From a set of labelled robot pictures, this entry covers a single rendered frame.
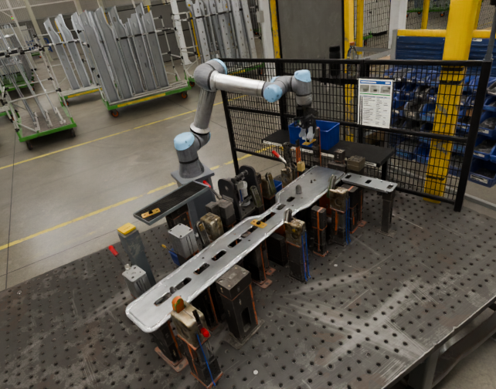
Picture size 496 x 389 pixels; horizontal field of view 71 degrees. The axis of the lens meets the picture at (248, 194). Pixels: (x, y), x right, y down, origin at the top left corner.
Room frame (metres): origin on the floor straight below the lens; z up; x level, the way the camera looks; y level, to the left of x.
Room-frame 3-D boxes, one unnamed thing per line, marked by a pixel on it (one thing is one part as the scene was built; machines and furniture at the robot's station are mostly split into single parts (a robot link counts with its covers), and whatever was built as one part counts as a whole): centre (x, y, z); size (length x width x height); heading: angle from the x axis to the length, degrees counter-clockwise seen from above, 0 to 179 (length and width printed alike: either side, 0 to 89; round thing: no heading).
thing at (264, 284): (1.33, 0.03, 0.84); 0.17 x 0.06 x 0.29; 43
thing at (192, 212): (1.88, 0.31, 0.90); 0.21 x 0.21 x 0.40; 26
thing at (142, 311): (1.37, -0.02, 1.00); 1.38 x 0.22 x 0.02; 133
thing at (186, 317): (0.85, 0.27, 0.88); 0.15 x 0.11 x 0.36; 43
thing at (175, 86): (8.31, 1.97, 0.88); 1.91 x 1.00 x 1.76; 113
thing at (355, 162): (1.80, -0.66, 0.88); 0.08 x 0.08 x 0.36; 43
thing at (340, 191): (1.51, -0.47, 0.87); 0.12 x 0.09 x 0.35; 43
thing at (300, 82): (1.68, -0.34, 1.57); 0.09 x 0.08 x 0.11; 62
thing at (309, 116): (1.68, -0.34, 1.41); 0.09 x 0.08 x 0.12; 133
